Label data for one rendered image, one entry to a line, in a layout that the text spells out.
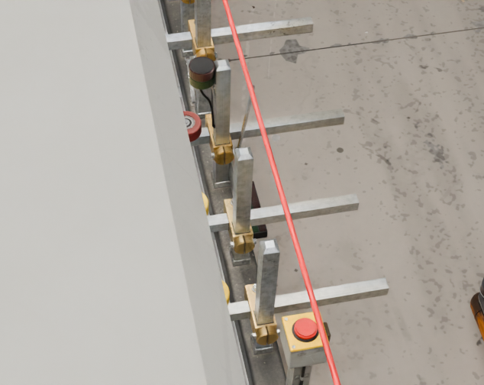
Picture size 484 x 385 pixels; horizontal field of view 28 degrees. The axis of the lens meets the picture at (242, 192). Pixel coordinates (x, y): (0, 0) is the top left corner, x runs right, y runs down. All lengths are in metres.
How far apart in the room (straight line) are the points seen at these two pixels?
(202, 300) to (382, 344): 2.74
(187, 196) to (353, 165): 3.11
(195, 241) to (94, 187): 0.11
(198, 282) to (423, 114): 3.37
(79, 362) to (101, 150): 0.07
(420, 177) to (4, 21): 3.22
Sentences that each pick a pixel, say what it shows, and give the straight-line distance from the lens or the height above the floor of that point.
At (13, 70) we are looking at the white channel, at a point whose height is 2.46.
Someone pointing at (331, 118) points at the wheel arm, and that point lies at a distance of 2.49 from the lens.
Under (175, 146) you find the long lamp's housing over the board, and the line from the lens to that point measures 0.44.
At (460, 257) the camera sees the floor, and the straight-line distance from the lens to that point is 3.35.
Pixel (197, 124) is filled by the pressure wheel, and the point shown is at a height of 0.91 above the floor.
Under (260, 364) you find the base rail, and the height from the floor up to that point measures 0.70.
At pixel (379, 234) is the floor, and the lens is 3.35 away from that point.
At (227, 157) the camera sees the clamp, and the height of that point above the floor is 0.85.
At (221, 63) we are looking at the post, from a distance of 2.22.
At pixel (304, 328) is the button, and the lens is 1.69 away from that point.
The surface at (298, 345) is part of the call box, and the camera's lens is 1.69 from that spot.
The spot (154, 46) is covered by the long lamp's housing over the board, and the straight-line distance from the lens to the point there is 0.48.
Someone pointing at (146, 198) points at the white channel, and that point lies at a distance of 0.29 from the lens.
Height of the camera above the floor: 2.69
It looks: 52 degrees down
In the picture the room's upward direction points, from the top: 2 degrees clockwise
